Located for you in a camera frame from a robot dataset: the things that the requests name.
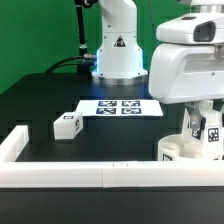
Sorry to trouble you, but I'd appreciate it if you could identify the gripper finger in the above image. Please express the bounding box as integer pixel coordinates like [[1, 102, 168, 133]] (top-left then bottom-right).
[[185, 101, 204, 140]]

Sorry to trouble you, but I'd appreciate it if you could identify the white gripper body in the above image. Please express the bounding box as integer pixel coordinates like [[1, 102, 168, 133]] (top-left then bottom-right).
[[149, 44, 224, 104]]

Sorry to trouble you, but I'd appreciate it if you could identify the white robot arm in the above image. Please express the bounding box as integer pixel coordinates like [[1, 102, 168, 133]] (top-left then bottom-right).
[[92, 0, 224, 138]]

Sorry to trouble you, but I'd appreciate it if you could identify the white paper marker sheet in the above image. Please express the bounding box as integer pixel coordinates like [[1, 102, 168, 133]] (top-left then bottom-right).
[[76, 99, 163, 116]]

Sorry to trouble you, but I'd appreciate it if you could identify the white U-shaped fence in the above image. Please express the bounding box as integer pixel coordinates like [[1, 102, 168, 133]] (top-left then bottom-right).
[[0, 125, 224, 188]]

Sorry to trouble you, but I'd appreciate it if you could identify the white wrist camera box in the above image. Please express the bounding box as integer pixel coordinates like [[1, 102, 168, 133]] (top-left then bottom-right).
[[156, 13, 224, 45]]

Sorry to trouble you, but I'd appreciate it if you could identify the black cable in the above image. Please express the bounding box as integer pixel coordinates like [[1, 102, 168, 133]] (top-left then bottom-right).
[[44, 54, 98, 75]]

